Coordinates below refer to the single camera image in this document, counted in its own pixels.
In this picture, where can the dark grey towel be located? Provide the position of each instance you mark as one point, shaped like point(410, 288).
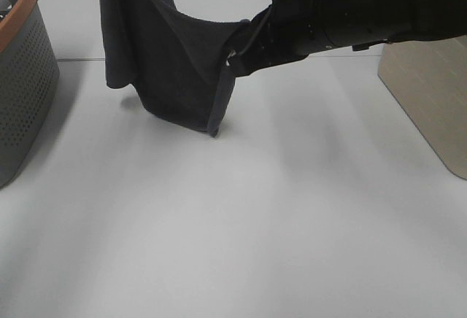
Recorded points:
point(176, 63)

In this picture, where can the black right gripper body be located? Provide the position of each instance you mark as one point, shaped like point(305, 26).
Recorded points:
point(285, 32)

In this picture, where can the grey perforated basket orange rim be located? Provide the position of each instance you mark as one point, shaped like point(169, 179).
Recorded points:
point(29, 79)

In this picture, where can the beige basket grey rim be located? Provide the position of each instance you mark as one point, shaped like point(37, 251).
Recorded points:
point(428, 80)

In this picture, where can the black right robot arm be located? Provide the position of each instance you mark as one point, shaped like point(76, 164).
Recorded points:
point(372, 22)

